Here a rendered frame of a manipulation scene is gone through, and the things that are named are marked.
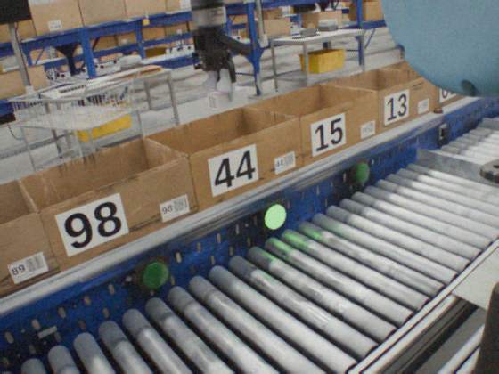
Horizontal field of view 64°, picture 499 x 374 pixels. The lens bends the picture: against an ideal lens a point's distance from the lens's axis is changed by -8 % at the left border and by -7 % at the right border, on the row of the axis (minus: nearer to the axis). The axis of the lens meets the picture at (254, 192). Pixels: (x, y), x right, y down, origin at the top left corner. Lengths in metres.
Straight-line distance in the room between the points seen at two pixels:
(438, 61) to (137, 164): 1.16
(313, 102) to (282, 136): 0.51
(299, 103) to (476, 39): 1.46
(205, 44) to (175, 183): 0.38
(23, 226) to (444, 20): 0.90
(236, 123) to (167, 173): 0.51
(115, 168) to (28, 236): 0.43
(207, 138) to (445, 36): 1.23
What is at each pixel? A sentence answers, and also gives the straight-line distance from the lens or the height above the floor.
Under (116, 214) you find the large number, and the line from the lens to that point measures 1.07.
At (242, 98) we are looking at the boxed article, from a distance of 1.25.
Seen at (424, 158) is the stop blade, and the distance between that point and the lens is 1.74.
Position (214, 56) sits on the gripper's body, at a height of 1.28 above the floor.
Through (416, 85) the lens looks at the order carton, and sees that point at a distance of 1.81.
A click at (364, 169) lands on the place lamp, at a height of 0.83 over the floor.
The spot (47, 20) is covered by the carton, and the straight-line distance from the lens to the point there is 5.58.
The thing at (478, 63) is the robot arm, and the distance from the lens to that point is 0.29.
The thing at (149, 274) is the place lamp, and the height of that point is 0.83.
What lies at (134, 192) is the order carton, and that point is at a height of 1.01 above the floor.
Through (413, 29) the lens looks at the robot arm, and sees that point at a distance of 0.33.
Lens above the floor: 1.41
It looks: 25 degrees down
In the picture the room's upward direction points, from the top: 7 degrees counter-clockwise
